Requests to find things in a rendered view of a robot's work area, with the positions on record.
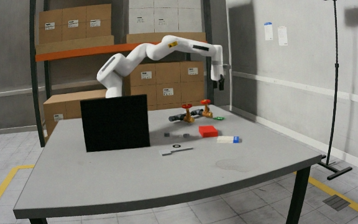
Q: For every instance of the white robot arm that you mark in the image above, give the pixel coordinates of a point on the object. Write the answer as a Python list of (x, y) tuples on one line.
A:
[(124, 66)]

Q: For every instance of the red rectangular block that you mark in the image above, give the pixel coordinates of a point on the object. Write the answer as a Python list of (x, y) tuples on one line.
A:
[(208, 131)]

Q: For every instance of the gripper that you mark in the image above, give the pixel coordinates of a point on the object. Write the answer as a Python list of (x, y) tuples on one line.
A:
[(217, 74)]

